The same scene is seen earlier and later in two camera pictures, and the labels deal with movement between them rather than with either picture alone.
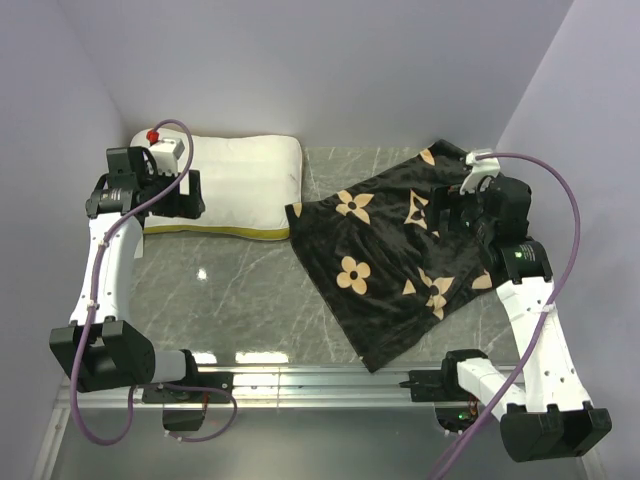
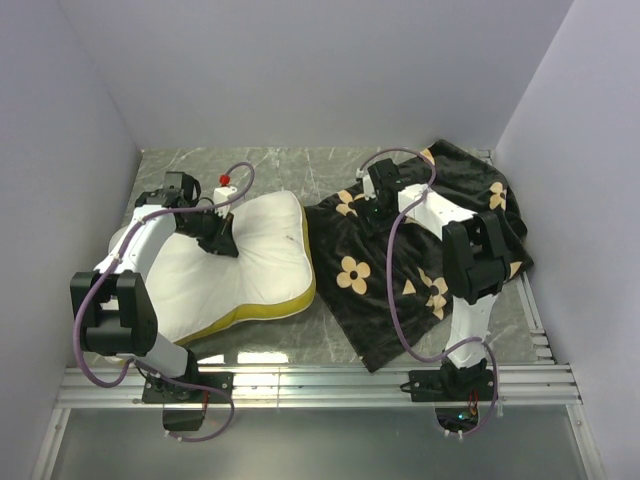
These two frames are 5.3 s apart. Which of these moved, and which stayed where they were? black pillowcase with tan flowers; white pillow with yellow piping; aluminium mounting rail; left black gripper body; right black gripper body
Moved: right black gripper body; white pillow with yellow piping; left black gripper body
Stayed: aluminium mounting rail; black pillowcase with tan flowers
